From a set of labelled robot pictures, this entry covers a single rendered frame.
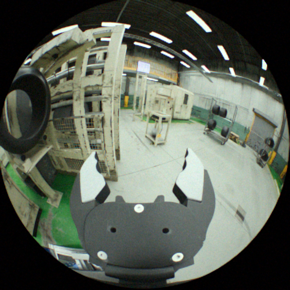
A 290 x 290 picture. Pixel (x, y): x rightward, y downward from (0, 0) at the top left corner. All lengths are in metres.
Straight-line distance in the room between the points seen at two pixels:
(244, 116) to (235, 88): 2.89
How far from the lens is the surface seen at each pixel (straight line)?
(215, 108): 4.67
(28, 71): 0.82
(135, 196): 1.26
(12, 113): 1.14
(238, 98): 10.56
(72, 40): 0.88
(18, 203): 1.50
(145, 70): 4.31
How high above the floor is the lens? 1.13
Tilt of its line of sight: 29 degrees down
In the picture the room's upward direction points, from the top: 7 degrees clockwise
